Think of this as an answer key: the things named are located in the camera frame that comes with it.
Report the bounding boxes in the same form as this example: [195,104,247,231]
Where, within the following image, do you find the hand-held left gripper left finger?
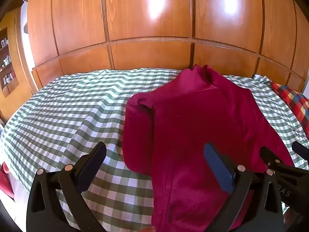
[26,142,107,232]

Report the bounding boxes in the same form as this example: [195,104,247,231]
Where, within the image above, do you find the wooden shelf unit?
[0,7,33,121]

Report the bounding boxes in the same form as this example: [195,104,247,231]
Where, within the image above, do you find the colourful plaid pillow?
[270,82,309,139]

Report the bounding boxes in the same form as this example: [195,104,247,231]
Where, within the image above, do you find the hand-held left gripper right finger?
[204,142,284,232]

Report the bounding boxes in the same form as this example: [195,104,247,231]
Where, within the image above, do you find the green checked bedsheet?
[0,68,309,232]

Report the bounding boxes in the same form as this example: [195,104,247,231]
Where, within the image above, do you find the magenta knit sweater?
[122,64,294,232]

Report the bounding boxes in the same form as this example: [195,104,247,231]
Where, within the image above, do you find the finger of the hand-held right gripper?
[259,146,296,174]
[292,141,309,162]

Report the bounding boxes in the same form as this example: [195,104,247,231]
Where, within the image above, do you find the red cloth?
[0,163,15,200]

